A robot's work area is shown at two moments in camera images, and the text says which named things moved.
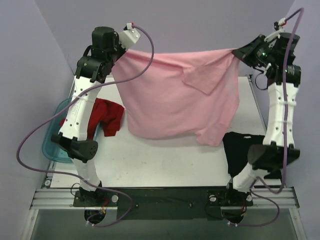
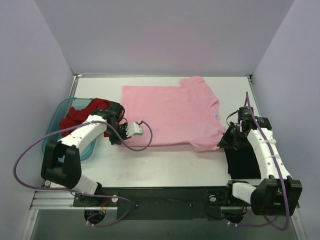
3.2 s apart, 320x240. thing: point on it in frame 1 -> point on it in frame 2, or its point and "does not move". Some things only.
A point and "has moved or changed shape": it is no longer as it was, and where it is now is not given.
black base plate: x=165 y=203 does not move
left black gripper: x=117 y=53 -> x=117 y=136
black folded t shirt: x=236 y=146 does not move
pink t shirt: x=189 y=95 has moved or changed shape
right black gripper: x=251 y=50 -> x=229 y=136
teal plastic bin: x=52 y=150 does not move
